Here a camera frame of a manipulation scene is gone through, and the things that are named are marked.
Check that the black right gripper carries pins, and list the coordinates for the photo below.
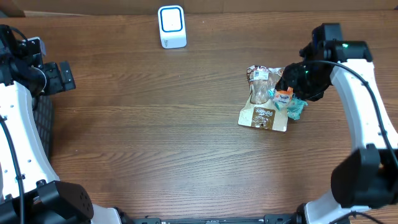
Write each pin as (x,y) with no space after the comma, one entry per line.
(291,79)

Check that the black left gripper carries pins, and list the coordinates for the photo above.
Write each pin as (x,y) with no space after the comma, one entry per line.
(58,83)

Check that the orange tissue pack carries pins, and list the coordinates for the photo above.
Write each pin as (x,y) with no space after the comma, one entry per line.
(289,92)

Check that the teal tissue pack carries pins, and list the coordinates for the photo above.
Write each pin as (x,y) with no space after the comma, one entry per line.
(273,95)

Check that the brown white snack pouch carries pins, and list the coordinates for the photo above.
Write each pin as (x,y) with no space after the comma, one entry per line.
(260,110)

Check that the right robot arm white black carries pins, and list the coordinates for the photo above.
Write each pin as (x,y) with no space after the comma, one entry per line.
(367,178)

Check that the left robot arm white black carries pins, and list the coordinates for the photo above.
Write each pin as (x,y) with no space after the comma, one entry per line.
(31,191)

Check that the white barcode scanner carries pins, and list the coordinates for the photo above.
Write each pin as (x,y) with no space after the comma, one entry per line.
(172,28)

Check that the dark grey plastic basket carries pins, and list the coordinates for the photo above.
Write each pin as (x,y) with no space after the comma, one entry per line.
(43,112)

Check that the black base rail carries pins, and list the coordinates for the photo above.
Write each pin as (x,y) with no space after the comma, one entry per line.
(266,219)

